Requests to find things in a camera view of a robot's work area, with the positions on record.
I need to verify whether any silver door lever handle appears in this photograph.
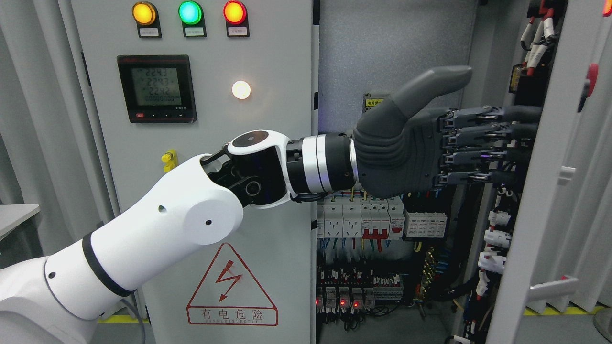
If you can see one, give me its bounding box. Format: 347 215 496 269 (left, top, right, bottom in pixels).
526 276 579 302

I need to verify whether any dark grey robot left hand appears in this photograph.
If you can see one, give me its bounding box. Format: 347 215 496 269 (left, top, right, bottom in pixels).
353 66 543 198

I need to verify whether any metal mesh power supply module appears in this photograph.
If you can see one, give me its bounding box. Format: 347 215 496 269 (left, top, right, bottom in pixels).
361 92 391 114

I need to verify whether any black digital power meter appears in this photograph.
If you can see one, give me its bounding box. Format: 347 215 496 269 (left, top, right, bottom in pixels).
117 54 197 123

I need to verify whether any grey curtain left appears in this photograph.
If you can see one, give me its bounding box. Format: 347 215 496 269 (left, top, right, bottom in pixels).
0 0 120 267

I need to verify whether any yellow indicator lamp left door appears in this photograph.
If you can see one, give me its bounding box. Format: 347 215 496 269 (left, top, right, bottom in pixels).
131 1 162 38

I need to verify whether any white table edge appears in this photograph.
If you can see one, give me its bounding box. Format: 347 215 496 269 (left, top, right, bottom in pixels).
0 204 40 240

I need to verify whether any grey cabinet door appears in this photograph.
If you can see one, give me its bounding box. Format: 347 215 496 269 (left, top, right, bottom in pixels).
70 0 314 344
487 0 606 344

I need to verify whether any white socket breaker row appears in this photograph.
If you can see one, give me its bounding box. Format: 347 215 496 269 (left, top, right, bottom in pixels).
317 194 406 240

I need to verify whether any red emergency stop mushroom button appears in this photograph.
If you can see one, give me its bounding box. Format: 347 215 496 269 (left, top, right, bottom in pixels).
577 63 599 113

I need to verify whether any black surge protector module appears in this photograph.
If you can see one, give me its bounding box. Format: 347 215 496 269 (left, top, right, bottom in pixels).
403 190 452 241

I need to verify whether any white lit indicator lamp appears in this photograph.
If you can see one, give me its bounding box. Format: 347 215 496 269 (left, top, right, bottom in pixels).
231 80 252 100

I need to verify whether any yellow terminal fuse holder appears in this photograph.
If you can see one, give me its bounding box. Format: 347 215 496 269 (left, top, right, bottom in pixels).
161 150 179 173

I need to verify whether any red electric hazard warning sticker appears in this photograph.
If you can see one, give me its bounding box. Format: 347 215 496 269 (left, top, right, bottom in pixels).
186 243 278 326

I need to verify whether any relay row with red leds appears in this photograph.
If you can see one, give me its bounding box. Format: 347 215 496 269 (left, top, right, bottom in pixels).
315 266 404 315

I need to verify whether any red indicator lamp left door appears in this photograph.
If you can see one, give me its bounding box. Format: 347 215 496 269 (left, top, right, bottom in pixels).
223 0 250 38

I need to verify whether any green indicator lamp left door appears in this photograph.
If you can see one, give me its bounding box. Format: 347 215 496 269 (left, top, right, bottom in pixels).
178 0 207 38

